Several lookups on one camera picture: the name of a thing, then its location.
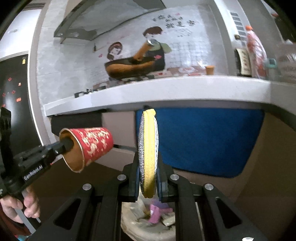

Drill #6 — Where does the pink plastic basket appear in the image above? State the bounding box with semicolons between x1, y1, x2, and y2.
275;40;296;84

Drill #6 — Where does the black refrigerator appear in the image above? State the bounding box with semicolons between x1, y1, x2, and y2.
0;55;41;155

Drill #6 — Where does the red gold paper cup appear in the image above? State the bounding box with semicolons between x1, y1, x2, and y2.
59;127;114;173

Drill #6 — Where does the black cloth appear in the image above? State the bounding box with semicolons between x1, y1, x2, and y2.
51;111;102;136

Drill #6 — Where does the blue towel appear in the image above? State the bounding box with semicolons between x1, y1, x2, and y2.
154;108;264;178

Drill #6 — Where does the person's left hand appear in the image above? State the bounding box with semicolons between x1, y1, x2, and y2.
1;186;41;223

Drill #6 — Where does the range hood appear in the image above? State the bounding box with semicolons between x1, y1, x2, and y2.
54;0;166;41

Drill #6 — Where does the round silver gold coaster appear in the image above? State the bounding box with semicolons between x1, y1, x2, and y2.
138;108;159;198

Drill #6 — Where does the bottle with orange cap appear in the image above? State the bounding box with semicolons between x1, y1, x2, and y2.
245;26;267;80

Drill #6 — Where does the black wok with wooden handle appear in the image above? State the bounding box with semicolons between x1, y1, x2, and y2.
104;39;158;79

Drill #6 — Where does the dark sauce bottle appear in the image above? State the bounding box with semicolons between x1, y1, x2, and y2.
232;34;251;77

